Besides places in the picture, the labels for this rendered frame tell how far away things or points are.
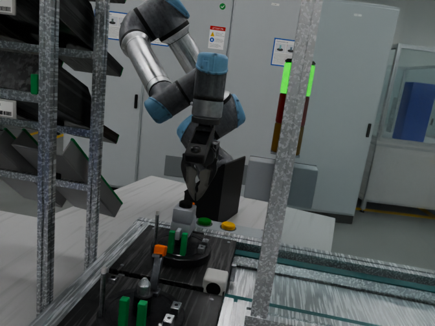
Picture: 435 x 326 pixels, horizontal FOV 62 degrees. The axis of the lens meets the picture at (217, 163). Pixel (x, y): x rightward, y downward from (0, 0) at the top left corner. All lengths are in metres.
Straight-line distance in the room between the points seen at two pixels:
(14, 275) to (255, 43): 3.15
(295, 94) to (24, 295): 0.71
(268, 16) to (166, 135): 1.55
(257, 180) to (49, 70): 0.38
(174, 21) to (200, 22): 2.49
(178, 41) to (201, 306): 0.87
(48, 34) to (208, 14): 3.17
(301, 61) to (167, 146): 3.27
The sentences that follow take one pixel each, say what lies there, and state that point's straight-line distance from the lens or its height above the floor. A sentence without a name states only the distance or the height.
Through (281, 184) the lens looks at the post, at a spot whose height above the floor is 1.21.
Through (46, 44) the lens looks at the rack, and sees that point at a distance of 0.63.
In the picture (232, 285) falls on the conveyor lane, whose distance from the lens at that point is 0.87.
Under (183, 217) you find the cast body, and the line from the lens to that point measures 0.80.
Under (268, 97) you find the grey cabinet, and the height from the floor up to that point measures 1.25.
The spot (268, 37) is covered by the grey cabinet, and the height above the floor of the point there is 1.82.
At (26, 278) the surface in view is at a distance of 1.00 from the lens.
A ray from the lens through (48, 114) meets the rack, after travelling 0.64.
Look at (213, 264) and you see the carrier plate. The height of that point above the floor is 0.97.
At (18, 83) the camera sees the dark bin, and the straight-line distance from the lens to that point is 0.73.
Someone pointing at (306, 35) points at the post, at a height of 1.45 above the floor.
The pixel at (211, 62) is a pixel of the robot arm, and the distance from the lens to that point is 0.86.
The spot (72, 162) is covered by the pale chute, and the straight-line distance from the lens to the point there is 0.80.
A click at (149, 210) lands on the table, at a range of 1.39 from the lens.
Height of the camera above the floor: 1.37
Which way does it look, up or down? 13 degrees down
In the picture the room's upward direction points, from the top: 7 degrees clockwise
